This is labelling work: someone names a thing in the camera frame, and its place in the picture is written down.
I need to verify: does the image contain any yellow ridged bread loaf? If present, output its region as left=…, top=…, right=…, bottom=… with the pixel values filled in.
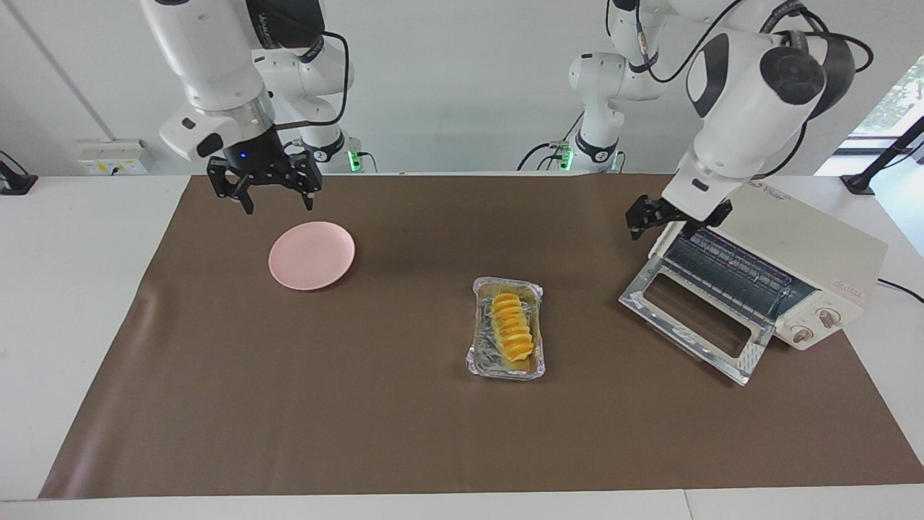
left=491, top=292, right=536, bottom=364

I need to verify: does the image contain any aluminium foil tray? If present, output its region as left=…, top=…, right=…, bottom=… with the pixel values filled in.
left=466, top=277, right=546, bottom=381

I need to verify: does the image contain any glass toaster oven door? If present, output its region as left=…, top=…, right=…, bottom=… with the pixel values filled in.
left=619, top=254, right=775, bottom=386

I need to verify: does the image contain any cream toaster oven body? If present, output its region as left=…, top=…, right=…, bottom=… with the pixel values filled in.
left=648, top=181, right=889, bottom=352

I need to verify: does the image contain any pink round plate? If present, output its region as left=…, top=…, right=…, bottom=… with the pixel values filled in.
left=269, top=222, right=356, bottom=291

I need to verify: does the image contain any black desk clamp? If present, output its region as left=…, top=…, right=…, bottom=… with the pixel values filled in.
left=0, top=150, right=38, bottom=196

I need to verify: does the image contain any brown table mat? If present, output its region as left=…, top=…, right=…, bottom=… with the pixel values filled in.
left=38, top=173, right=924, bottom=499

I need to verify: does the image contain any metal oven wire rack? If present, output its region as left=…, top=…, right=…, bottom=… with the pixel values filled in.
left=663, top=224, right=796, bottom=324

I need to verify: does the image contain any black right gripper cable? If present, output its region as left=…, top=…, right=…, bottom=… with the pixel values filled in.
left=274, top=29, right=352, bottom=132

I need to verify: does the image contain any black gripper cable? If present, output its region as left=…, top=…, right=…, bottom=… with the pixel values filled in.
left=274, top=29, right=352, bottom=132
left=606, top=0, right=874, bottom=181

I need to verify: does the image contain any black left arm base cable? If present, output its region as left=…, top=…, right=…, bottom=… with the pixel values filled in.
left=516, top=108, right=585, bottom=173

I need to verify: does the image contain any white wall socket box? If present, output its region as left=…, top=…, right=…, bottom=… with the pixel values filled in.
left=76, top=139, right=154, bottom=176

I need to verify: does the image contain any black desk mount stand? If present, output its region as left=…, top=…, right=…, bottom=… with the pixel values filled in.
left=841, top=116, right=924, bottom=196

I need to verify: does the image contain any white wall cable duct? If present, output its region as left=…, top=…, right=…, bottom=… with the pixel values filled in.
left=7, top=0, right=116, bottom=142

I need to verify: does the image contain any black oven power cable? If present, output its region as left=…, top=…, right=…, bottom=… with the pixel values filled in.
left=876, top=278, right=924, bottom=305

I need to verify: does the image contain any window with white frame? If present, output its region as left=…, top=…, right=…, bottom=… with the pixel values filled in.
left=841, top=54, right=924, bottom=156

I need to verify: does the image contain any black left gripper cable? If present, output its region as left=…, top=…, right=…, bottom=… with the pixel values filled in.
left=606, top=0, right=874, bottom=181

